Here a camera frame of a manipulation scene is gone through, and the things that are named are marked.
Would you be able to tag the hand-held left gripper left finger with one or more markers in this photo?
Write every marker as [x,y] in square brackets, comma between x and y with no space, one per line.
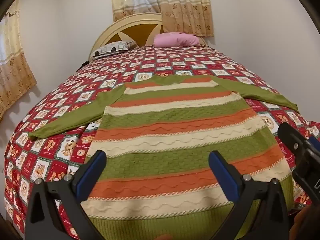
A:
[93,170]

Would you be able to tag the white dark patterned pillow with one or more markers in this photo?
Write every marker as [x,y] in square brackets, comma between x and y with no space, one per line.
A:
[112,48]

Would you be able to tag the small dark object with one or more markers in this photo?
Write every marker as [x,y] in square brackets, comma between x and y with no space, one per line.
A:
[84,65]

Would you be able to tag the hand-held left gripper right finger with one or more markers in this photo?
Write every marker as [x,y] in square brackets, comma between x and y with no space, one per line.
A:
[221,176]

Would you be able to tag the green orange cream striped sweater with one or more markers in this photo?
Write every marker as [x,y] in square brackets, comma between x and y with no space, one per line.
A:
[175,120]

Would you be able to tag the cream wooden headboard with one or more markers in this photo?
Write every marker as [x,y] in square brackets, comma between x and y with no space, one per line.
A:
[117,26]

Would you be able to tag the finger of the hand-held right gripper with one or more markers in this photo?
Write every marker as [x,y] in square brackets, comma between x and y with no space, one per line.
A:
[292,142]

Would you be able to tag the red printed quilt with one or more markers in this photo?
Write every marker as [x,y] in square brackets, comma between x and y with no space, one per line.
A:
[175,60]

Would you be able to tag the pink pillow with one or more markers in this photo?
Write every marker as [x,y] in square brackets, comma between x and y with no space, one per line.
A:
[175,39]

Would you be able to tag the person's right forearm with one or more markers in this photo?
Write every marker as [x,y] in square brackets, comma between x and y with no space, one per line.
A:
[308,222]

